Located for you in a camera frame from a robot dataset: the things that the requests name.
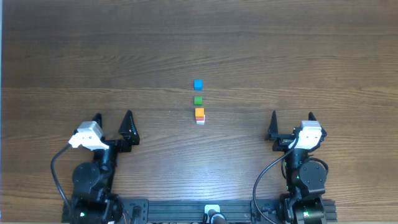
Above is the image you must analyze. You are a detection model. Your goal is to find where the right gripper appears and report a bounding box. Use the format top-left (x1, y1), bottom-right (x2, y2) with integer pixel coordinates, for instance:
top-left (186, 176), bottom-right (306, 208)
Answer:
top-left (265, 110), bottom-right (318, 152)

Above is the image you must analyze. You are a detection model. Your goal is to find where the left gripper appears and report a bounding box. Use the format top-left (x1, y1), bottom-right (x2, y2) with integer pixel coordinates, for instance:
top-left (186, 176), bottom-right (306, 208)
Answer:
top-left (91, 109), bottom-right (141, 154)

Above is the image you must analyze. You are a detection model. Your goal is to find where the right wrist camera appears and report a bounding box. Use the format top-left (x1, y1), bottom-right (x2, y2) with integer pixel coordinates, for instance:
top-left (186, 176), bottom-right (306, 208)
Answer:
top-left (292, 120), bottom-right (323, 150)

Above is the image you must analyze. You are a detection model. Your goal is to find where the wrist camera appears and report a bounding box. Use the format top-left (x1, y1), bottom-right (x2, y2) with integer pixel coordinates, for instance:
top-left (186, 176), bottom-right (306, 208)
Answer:
top-left (292, 120), bottom-right (323, 150)
top-left (68, 120), bottom-right (110, 151)

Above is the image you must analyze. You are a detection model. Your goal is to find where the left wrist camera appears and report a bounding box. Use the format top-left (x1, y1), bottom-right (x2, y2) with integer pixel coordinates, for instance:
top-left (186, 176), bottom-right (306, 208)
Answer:
top-left (68, 120), bottom-right (110, 151)

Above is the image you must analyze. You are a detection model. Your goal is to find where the mounting rail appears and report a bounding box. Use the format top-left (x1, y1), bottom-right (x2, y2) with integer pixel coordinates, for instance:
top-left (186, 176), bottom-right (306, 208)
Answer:
top-left (62, 198), bottom-right (338, 223)

